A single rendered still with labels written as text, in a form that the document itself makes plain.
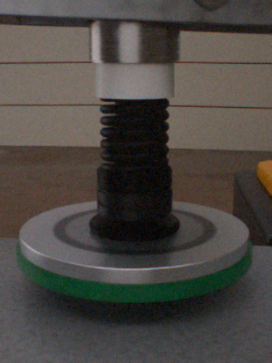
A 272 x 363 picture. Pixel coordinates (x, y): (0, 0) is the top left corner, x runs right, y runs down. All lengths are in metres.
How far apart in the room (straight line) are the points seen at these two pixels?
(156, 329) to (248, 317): 0.08
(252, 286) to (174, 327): 0.12
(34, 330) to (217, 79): 6.09
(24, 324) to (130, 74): 0.22
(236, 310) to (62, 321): 0.15
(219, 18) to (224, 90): 6.04
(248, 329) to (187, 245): 0.09
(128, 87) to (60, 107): 6.27
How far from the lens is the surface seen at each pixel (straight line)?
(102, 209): 0.50
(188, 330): 0.46
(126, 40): 0.46
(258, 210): 1.21
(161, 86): 0.48
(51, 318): 0.48
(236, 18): 0.46
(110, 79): 0.48
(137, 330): 0.46
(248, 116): 6.53
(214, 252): 0.47
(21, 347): 0.44
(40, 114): 6.82
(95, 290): 0.44
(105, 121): 0.49
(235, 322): 0.48
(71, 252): 0.46
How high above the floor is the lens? 1.05
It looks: 13 degrees down
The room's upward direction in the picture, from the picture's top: straight up
